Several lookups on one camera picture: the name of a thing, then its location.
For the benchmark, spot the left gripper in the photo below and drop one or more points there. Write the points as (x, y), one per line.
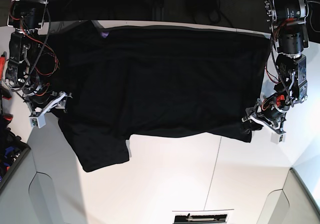
(269, 113)

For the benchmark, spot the orange handled tool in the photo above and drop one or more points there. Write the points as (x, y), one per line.
(4, 93)

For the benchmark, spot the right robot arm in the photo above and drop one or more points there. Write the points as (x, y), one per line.
(31, 60)

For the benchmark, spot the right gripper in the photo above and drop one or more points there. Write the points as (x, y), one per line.
(58, 103)

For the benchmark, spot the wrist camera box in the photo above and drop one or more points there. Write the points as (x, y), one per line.
(277, 138)
(37, 121)

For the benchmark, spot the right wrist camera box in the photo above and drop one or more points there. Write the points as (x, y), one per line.
(37, 121)

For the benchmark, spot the black printed t-shirt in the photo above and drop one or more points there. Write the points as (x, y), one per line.
(153, 81)

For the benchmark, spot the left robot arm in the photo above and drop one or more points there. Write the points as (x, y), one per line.
(288, 39)

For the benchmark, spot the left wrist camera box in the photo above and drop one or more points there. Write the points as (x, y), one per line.
(277, 138)

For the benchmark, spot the black white label plate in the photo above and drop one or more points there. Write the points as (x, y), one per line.
(202, 217)

